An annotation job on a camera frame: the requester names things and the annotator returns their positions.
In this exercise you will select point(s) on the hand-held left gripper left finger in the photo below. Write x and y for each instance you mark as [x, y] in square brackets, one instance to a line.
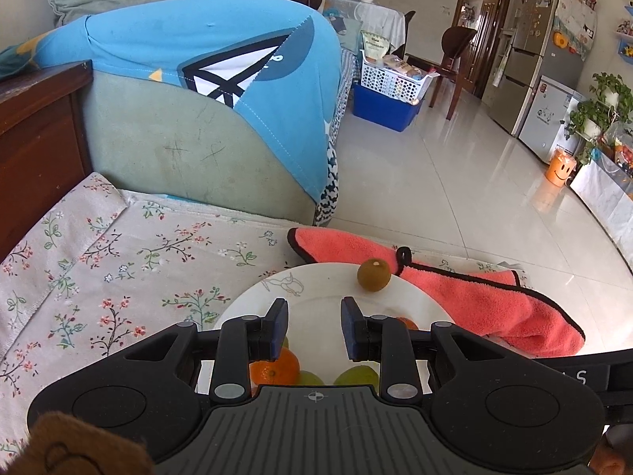
[279, 329]

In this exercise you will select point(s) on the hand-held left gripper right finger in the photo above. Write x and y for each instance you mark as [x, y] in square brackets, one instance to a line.
[351, 331]

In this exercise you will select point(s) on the bright orange tangerine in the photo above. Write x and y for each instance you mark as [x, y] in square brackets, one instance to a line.
[274, 368]

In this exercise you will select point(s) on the dark orange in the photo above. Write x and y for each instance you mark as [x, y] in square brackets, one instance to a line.
[408, 323]

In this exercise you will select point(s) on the white plate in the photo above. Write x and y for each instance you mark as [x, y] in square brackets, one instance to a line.
[321, 282]

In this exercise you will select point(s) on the olive brown round fruit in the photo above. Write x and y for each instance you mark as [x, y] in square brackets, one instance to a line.
[374, 274]

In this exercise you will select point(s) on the person's right hand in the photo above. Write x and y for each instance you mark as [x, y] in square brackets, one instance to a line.
[613, 460]

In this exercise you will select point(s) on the coral pink towel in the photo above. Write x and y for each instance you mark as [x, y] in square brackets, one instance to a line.
[470, 302]

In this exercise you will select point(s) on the houndstooth blanket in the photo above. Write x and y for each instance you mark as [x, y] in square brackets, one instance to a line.
[329, 193]

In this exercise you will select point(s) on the floral tablecloth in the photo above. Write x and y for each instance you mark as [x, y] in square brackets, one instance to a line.
[123, 257]

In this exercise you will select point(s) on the white low cabinet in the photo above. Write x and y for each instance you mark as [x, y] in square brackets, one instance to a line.
[608, 198]

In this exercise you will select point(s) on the green sofa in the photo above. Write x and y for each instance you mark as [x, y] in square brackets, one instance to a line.
[163, 148]

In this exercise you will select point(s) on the orange smiley bucket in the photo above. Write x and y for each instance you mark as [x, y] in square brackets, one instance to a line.
[561, 170]

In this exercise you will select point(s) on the blue plastic bin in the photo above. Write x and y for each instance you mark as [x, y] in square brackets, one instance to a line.
[381, 109]

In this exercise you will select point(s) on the brown plush toy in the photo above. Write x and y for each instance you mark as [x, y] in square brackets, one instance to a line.
[74, 450]

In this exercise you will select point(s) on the white plastic basket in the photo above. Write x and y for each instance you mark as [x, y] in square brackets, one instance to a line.
[390, 84]

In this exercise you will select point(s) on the pile of food packets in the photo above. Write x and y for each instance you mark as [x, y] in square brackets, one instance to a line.
[405, 67]

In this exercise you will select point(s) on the white small freezer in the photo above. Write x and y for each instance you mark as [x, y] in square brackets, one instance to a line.
[549, 118]

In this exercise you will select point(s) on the potted green plants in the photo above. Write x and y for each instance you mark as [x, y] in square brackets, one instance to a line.
[601, 109]

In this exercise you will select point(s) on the white packet bag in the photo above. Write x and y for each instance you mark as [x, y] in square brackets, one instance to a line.
[374, 47]

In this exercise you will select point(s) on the dark wooden cabinet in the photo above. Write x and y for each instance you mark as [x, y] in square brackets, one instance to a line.
[39, 158]

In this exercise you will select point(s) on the wooden chair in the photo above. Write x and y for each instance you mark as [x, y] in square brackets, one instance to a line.
[457, 42]

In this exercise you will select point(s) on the table with white cloth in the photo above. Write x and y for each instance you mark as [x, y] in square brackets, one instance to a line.
[381, 20]

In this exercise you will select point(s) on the blue printed cushion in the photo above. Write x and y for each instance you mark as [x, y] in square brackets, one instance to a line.
[148, 39]

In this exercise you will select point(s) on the silver refrigerator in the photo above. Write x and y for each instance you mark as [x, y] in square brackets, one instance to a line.
[539, 59]

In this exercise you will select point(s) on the patterned refrigerator cover cloth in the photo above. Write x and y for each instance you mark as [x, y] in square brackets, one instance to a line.
[576, 20]

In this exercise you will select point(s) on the wooden door frame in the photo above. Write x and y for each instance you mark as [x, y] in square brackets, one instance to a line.
[460, 34]

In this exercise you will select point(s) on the blue wall shelf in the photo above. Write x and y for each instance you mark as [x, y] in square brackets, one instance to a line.
[625, 34]

